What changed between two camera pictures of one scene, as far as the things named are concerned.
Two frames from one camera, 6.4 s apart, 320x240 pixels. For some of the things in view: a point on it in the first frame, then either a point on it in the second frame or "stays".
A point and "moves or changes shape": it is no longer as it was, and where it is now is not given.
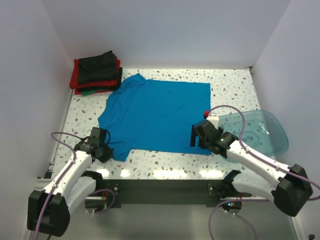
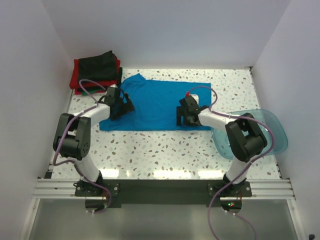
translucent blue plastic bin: [258, 130] stays
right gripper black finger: [202, 143] to [192, 120]
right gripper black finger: [194, 133] to [180, 111]
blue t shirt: [140, 114] moves or changes shape
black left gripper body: [106, 154] to [125, 106]
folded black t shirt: [101, 68] stays
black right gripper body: [200, 137] to [182, 116]
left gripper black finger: [107, 153] to [117, 110]
